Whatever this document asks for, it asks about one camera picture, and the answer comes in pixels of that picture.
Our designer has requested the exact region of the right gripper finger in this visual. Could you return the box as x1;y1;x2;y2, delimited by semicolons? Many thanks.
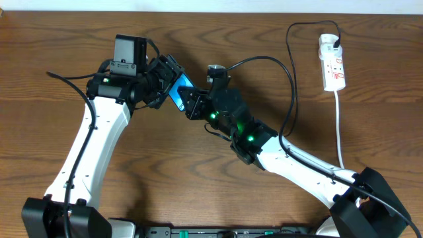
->
178;86;202;99
184;99;195;116

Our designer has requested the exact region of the blue Galaxy smartphone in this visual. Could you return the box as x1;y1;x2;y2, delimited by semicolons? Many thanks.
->
167;54;194;112

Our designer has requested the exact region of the black charging cable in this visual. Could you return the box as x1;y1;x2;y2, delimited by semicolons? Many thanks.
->
283;20;342;138

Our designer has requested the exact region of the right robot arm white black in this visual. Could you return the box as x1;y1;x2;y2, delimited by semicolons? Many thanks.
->
171;75;415;237

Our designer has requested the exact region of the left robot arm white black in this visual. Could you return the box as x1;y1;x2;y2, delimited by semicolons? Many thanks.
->
22;55;184;237

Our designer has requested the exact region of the white charger adapter plug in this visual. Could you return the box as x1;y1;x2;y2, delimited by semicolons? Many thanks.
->
319;34;343;60

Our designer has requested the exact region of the white power strip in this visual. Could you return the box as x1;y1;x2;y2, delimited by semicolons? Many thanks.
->
319;44;346;92

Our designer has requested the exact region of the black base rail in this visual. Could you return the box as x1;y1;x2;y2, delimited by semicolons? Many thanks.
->
108;218;331;238

